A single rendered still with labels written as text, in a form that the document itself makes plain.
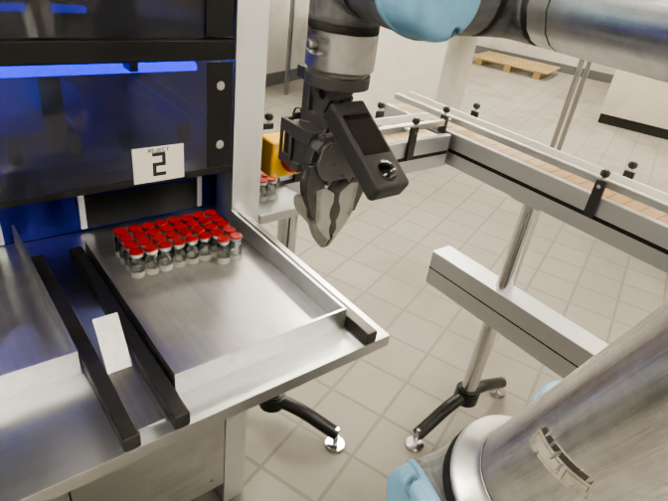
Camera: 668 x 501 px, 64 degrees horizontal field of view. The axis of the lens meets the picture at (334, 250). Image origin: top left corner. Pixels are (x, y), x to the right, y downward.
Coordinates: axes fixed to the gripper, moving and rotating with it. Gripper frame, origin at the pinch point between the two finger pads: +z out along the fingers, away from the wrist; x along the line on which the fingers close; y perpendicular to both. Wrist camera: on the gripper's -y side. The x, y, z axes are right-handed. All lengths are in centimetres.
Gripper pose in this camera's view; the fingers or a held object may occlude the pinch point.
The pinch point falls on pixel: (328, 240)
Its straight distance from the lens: 66.2
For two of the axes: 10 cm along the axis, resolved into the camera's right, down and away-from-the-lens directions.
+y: -6.1, -4.7, 6.4
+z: -1.2, 8.5, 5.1
